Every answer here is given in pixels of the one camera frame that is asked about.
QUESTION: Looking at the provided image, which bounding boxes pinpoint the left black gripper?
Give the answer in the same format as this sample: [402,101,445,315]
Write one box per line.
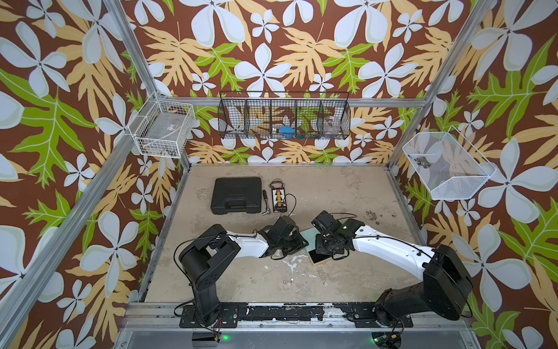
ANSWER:
[277,230,310,254]

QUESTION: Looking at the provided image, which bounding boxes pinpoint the teal jewelry box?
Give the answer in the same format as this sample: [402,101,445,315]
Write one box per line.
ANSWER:
[301,228,331,265]

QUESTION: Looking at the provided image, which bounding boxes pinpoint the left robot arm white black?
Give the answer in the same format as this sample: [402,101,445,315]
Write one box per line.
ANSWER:
[174,216,309,327]

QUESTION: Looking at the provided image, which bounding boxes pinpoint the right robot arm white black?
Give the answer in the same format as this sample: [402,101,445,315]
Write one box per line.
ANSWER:
[312,211,473,327]

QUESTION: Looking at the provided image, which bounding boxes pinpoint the black charging board yellow connectors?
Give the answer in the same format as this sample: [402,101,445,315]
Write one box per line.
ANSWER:
[270,178,288,213]

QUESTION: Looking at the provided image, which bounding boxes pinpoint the chrome ratchet wrench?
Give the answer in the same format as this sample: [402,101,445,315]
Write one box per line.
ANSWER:
[262,189,271,215]

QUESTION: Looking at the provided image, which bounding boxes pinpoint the black plastic tool case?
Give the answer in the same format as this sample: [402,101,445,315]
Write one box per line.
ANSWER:
[210,177,262,215]

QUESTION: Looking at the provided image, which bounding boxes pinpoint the blue object in basket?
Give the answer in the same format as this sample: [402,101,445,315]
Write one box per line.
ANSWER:
[279,126,296,139]

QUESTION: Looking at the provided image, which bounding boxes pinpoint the white mesh basket right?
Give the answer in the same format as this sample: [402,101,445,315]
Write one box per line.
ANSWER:
[403,127,497,201]

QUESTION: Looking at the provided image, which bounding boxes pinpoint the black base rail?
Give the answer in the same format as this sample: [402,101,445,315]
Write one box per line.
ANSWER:
[179,302,414,329]

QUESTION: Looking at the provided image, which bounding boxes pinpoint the black wire basket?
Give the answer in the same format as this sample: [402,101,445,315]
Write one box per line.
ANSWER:
[217,91,352,140]

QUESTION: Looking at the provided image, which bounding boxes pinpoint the white wire basket left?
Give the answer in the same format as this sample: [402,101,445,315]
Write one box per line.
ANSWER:
[128,93,196,159]

